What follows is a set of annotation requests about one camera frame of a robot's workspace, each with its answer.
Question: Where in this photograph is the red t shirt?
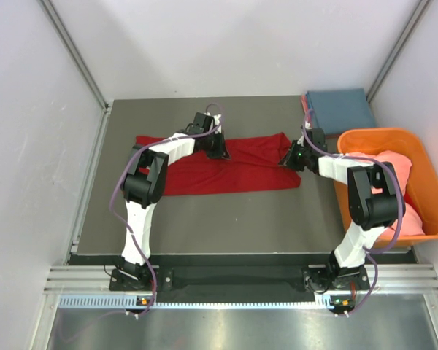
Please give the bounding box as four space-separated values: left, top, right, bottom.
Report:
137 133 301 196

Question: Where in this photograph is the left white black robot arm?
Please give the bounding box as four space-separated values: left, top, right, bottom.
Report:
112 112 230 290

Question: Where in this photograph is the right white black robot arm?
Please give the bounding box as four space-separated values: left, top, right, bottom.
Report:
280 126 405 289

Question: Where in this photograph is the folded pink t shirt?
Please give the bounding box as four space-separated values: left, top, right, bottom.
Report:
300 93 342 141

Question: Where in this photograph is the folded blue t shirt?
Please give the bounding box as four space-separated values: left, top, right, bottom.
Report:
305 87 376 136

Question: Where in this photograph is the crumpled pink t shirt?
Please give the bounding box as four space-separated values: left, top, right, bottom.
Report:
349 150 425 237

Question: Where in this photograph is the orange plastic bin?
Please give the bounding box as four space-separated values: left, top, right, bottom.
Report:
337 128 438 248

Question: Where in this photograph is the left aluminium frame post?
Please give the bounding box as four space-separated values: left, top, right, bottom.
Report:
39 0 109 110

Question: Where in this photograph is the aluminium frame post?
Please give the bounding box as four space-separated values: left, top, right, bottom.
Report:
366 0 433 104
39 0 109 110

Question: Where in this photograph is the grey slotted cable duct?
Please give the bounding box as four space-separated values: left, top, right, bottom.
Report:
58 295 350 311

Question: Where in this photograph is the right aluminium frame post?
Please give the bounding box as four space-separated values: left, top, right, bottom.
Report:
366 0 433 104

